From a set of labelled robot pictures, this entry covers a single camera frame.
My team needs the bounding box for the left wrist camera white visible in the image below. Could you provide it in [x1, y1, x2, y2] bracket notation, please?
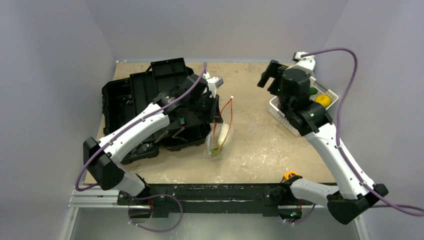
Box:
[202, 72, 224, 98]

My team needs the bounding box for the white plastic basket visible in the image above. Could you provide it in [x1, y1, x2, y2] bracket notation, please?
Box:
[268, 76, 339, 137]

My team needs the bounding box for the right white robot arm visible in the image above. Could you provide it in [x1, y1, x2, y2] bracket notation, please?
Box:
[257, 60, 388, 225]

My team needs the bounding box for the aluminium frame rail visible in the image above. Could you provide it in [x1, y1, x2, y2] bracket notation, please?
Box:
[69, 183, 299, 208]

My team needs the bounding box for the black plastic toolbox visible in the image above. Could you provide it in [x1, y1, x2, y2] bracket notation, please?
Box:
[101, 75, 211, 165]

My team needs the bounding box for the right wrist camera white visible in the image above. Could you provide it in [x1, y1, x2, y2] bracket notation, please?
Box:
[291, 51, 316, 77]

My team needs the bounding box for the yellow orange fruit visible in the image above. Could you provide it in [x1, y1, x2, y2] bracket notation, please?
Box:
[315, 94, 332, 109]

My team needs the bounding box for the orange emergency button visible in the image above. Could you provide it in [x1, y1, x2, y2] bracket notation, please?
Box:
[283, 171, 298, 181]

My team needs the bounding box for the green cucumber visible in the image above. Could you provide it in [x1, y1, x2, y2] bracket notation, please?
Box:
[309, 87, 318, 96]

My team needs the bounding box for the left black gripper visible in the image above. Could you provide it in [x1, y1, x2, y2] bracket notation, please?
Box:
[188, 92, 223, 124]

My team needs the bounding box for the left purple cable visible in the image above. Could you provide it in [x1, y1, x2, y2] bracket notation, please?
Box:
[74, 62, 208, 233]

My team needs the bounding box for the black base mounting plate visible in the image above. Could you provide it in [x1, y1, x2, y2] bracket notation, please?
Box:
[117, 183, 312, 219]

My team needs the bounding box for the clear zip bag orange zipper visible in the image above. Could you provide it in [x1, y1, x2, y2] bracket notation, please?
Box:
[205, 95, 235, 160]

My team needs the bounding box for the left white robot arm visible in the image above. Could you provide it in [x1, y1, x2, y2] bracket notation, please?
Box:
[83, 74, 224, 205]

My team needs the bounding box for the black toolbox tray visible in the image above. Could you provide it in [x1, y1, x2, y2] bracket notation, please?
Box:
[130, 57, 194, 115]

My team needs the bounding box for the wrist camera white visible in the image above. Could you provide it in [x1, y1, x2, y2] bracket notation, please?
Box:
[202, 72, 224, 98]
[291, 51, 316, 77]

